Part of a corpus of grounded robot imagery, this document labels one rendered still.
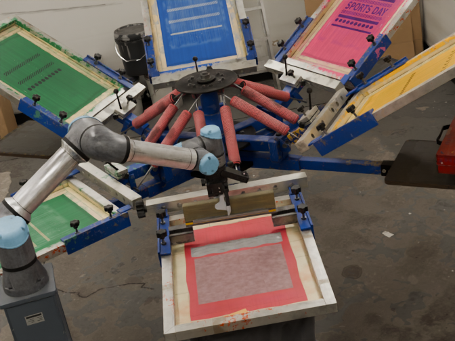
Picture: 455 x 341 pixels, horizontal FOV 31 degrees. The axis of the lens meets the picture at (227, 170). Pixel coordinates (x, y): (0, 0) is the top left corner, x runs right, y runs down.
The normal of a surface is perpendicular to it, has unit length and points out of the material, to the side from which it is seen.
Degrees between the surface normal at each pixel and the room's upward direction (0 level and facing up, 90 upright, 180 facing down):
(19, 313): 90
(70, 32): 90
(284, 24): 90
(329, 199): 0
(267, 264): 0
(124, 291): 0
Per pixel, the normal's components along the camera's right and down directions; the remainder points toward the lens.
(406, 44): 0.04, 0.15
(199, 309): -0.15, -0.88
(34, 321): 0.26, 0.40
